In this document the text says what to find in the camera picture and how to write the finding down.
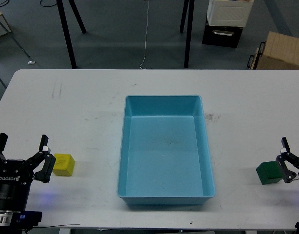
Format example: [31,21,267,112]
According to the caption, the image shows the cardboard box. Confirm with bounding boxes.
[247,31,299,70]

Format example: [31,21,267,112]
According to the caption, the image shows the black table legs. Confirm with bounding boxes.
[179,0,195,68]
[56,0,87,69]

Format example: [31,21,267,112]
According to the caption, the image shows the wooden cabinet with metal legs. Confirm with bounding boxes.
[0,11,30,58]

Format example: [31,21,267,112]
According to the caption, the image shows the yellow block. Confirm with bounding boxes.
[53,154,75,176]

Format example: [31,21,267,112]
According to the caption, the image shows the black table legs right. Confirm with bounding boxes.
[179,0,195,68]

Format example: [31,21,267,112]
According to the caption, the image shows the green block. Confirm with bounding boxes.
[256,161,282,185]

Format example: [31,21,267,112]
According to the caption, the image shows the black storage box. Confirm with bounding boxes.
[202,20,243,48]

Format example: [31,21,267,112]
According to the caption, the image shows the white storage crate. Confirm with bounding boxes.
[206,0,254,27]

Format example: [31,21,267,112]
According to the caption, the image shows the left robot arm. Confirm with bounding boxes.
[0,133,56,234]

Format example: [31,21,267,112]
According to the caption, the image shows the white hanging cord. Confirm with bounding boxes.
[139,0,150,70]

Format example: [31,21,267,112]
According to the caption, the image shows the thin black wire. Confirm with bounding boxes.
[32,223,81,229]

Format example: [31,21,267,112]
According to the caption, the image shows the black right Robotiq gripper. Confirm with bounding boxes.
[276,137,299,183]

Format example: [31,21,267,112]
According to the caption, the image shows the black table legs left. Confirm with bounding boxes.
[56,0,87,69]

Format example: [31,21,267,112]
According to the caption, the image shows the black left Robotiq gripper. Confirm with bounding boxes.
[0,133,56,211]

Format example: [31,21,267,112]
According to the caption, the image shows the light blue plastic box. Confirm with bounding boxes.
[117,95,216,205]

